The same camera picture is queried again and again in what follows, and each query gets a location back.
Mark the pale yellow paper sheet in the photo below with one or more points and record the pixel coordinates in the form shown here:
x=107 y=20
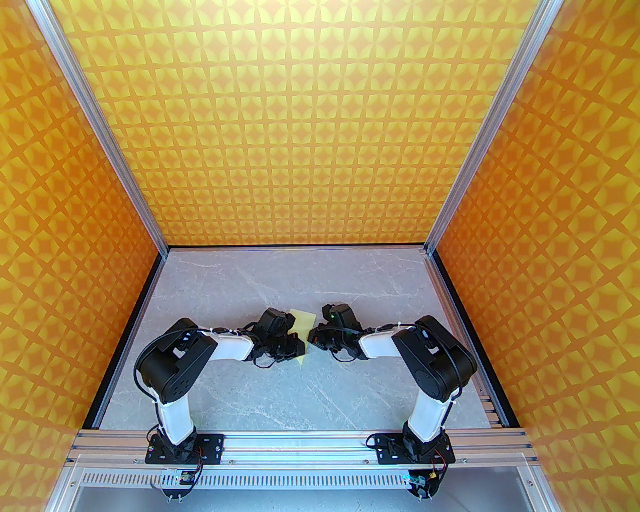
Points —
x=302 y=322

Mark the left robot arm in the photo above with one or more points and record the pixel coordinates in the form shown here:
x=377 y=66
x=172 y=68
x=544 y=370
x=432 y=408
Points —
x=230 y=347

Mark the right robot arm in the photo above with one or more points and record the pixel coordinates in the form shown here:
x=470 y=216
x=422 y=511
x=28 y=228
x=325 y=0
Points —
x=380 y=345

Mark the black table border strip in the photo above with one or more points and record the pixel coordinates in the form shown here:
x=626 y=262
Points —
x=457 y=300

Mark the small circuit board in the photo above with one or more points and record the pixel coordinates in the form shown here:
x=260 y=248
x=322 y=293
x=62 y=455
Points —
x=181 y=479
x=420 y=482

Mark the aluminium mounting rail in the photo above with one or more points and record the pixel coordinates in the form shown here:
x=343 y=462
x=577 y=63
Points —
x=300 y=445

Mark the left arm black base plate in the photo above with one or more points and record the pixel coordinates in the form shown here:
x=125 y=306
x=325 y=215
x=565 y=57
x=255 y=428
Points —
x=212 y=445

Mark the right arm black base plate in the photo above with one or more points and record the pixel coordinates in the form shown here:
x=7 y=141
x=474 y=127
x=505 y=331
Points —
x=387 y=450

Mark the aluminium table side rail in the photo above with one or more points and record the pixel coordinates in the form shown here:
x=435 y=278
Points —
x=496 y=419

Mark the aluminium frame post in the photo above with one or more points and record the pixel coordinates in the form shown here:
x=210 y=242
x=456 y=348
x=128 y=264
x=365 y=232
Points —
x=492 y=125
x=100 y=125

